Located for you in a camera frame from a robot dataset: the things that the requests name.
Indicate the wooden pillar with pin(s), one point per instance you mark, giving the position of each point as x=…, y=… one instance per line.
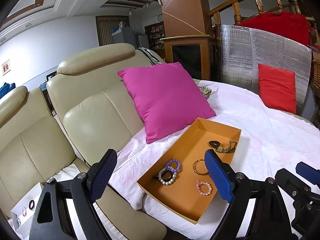
x=186, y=17

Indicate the white jewelry box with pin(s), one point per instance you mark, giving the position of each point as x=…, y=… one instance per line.
x=22, y=213

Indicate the red cloth on railing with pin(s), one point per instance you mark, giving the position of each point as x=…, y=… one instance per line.
x=285, y=24

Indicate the red cushion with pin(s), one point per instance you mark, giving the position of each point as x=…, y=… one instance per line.
x=277, y=88

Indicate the black hair scrunchie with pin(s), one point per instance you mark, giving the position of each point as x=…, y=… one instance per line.
x=214, y=144

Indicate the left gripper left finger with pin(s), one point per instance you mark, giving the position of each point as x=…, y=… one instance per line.
x=100, y=173

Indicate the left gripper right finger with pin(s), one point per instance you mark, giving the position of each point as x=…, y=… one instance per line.
x=221, y=175

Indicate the magenta cushion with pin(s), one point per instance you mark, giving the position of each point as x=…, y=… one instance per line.
x=166, y=98

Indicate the grey refrigerator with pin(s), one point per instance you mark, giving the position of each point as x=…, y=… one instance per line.
x=128, y=35

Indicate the gold wristwatch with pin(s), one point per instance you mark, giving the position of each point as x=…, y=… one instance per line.
x=230, y=149

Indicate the beige leather sofa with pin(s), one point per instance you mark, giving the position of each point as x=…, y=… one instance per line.
x=90, y=111

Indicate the patterned crumpled cloth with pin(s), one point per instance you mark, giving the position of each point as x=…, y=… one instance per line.
x=207, y=92

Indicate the silver foil insulation panel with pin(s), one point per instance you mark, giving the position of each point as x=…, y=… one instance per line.
x=240, y=50

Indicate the gold bangle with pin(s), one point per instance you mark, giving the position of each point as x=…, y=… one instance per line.
x=199, y=168

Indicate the blue cloth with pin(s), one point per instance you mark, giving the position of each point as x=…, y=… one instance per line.
x=6, y=88

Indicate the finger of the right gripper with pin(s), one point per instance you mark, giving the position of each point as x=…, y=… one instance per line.
x=309, y=173

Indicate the round wall clock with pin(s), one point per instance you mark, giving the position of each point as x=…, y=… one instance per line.
x=160, y=17

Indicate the pink white towel blanket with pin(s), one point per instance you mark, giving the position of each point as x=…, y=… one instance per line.
x=270, y=139

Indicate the wooden cabinet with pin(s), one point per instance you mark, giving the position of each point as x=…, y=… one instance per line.
x=193, y=52

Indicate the wooden stair railing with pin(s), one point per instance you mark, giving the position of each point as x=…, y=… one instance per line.
x=292, y=5

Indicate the framed wall picture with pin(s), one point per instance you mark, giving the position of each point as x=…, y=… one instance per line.
x=6, y=67

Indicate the orange cardboard tray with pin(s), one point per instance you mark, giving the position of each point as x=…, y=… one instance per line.
x=182, y=196

